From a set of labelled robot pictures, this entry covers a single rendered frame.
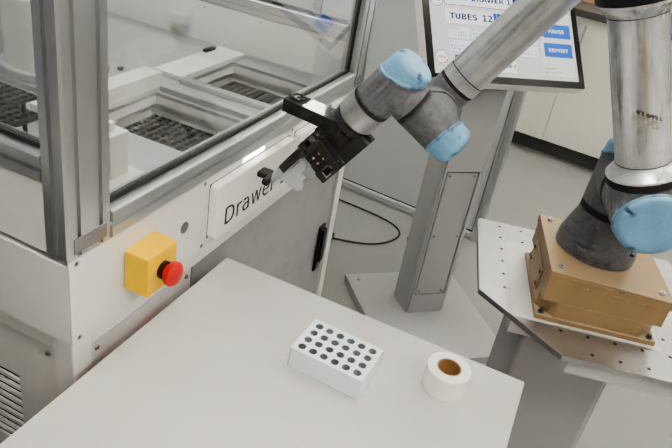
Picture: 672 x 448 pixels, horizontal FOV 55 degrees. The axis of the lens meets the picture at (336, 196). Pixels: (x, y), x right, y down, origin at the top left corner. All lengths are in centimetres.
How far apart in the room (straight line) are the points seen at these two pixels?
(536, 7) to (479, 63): 13
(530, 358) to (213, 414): 69
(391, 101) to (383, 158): 202
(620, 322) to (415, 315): 119
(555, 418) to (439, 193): 90
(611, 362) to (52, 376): 93
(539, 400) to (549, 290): 30
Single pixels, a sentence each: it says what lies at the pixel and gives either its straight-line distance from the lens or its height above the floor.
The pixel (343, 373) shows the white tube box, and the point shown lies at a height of 80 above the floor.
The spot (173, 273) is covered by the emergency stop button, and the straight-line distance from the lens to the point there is 100.
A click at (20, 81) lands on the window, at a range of 88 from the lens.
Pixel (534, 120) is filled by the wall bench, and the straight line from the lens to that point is 415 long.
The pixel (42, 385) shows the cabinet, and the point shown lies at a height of 67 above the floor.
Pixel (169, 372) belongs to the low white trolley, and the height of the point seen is 76.
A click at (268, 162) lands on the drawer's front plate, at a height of 91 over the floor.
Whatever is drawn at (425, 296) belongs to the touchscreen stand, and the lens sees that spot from 238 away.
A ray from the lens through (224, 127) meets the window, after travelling 116.
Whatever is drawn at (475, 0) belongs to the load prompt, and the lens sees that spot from 198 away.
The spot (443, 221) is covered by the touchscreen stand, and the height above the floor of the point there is 43.
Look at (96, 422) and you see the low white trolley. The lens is 96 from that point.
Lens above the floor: 148
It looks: 28 degrees down
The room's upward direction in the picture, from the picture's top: 10 degrees clockwise
